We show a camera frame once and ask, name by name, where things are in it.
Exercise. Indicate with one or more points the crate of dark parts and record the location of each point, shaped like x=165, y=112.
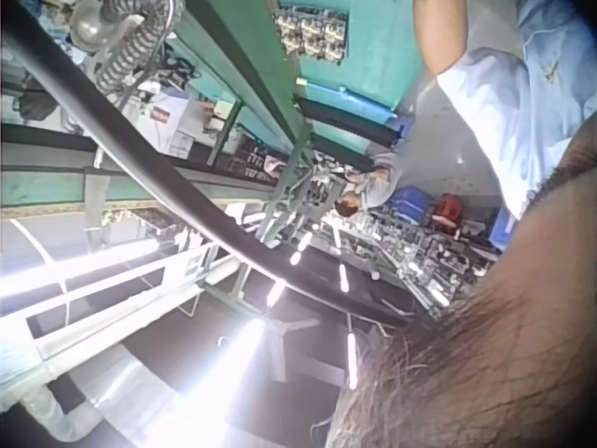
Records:
x=254, y=161

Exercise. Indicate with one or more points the black foam strip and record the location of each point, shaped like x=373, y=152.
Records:
x=345, y=123

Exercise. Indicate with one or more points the blue plastic bin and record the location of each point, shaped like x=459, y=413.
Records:
x=408, y=198

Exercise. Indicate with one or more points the assembly bench with parts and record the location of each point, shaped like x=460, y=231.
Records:
x=410, y=261

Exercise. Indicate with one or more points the red plastic bin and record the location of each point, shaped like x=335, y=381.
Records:
x=445, y=207

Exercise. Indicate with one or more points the green workbench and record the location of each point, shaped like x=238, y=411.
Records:
x=298, y=70

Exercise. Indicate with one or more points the tray of electrical contactors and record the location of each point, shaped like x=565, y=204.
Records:
x=310, y=30

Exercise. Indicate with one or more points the green metal frame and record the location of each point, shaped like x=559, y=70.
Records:
x=287, y=186

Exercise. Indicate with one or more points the grey corrugated flexible duct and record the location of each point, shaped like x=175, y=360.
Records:
x=135, y=42

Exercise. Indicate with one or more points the white duct pipe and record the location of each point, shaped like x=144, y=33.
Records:
x=56, y=415

